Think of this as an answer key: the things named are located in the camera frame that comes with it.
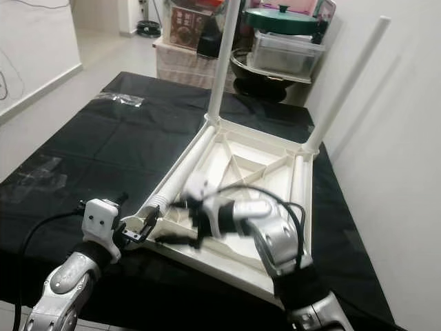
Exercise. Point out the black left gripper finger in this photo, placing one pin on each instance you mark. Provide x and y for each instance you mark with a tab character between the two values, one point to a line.
148	221
118	198

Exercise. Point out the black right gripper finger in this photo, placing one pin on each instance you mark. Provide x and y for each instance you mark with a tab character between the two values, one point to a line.
179	203
176	240

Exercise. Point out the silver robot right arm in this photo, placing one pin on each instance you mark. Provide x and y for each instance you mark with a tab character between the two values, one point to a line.
275	241

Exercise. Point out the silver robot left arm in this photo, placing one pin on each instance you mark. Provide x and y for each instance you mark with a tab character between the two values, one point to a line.
65	289

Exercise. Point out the cream plastic children table top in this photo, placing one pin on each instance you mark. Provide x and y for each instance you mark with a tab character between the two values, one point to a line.
234	265

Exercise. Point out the black table cloth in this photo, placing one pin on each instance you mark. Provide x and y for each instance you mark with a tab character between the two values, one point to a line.
110	138

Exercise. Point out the clear tape patch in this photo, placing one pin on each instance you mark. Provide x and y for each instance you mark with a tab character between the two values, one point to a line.
41	176

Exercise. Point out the clear plastic bag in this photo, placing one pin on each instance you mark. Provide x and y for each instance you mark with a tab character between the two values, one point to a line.
120	99

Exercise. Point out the cloth covered bench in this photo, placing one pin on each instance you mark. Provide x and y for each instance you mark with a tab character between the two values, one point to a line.
179	69

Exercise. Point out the black round bowl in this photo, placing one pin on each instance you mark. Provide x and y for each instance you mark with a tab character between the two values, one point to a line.
258	86

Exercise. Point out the black bag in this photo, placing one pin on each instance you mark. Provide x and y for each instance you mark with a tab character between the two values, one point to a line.
210	41

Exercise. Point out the storage box with orange lid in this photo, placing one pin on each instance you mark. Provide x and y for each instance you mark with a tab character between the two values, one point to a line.
186	29

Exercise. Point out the clear plastic storage box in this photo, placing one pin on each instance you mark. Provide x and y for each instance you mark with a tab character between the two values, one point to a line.
286	55

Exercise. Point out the green round lid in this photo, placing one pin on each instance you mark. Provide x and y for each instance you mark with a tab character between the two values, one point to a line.
282	21

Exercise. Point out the grey framed screen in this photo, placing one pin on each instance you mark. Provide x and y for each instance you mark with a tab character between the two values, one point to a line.
325	10

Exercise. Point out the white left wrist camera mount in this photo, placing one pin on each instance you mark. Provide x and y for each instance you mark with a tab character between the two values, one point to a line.
102	221

